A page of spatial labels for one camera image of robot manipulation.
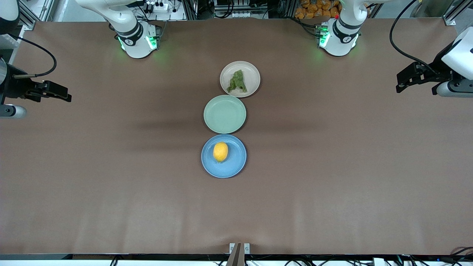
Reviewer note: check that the metal table edge bracket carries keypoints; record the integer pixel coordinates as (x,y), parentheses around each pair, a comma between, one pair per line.
(247,248)

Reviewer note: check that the beige plate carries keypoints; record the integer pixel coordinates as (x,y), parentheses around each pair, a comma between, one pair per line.
(251,74)

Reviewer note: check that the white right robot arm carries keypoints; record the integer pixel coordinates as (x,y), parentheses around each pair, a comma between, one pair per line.
(135,40)

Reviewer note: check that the white power strip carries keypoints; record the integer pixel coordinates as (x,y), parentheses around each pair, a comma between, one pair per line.
(157,6)

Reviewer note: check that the green lettuce leaf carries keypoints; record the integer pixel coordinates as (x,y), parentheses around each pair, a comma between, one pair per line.
(237,82)

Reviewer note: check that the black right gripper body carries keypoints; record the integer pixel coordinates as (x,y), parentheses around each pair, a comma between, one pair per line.
(14,88)

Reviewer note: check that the bag of orange items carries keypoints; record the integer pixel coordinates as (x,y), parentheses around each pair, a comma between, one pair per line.
(314,9)

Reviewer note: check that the white adapter box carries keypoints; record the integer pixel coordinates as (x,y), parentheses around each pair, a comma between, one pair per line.
(378,262)

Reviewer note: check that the brown camera mount pole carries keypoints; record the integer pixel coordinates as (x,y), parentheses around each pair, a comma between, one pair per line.
(235,256)

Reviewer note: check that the black table edge rail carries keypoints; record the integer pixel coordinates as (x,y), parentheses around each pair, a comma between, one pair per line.
(37,256)

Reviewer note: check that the light green plate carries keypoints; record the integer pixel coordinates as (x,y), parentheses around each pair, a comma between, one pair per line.
(224,114)

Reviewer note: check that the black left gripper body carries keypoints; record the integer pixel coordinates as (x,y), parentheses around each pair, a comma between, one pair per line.
(439,72)

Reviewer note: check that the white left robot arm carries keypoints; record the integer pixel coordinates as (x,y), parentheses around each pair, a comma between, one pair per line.
(342,37)

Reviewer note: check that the aluminium frame profile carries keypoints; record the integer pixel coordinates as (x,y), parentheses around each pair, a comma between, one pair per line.
(29,20)
(452,16)

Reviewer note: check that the yellow lemon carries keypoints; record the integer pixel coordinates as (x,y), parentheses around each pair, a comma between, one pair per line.
(220,152)

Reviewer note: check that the blue plate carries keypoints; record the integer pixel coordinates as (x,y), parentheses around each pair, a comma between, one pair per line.
(234,166)

